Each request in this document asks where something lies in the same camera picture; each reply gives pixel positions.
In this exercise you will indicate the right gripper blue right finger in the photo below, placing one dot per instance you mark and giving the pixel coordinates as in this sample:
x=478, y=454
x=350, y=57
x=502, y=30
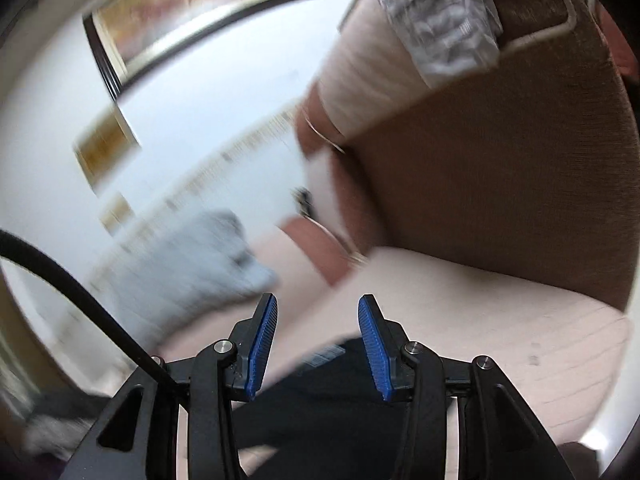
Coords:
x=383, y=341

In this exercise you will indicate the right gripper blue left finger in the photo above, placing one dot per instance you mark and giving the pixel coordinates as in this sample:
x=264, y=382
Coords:
x=252, y=339

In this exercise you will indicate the brown upholstered headboard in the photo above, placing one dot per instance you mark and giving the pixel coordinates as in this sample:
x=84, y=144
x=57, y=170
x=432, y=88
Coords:
x=530, y=169

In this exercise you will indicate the black pants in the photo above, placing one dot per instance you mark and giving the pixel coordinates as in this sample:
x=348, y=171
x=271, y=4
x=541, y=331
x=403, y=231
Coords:
x=324, y=420

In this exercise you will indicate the white grey patterned cloth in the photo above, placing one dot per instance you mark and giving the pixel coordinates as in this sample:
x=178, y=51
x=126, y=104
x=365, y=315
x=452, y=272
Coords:
x=446, y=39

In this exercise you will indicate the pink quilted bedspread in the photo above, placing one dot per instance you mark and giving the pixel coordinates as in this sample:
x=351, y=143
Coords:
x=563, y=351

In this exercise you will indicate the grey quilted blanket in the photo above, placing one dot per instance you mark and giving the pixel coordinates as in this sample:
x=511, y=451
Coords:
x=202, y=266

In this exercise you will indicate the pink pillow with brown band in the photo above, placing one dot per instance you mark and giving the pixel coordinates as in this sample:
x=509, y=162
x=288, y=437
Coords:
x=367, y=77

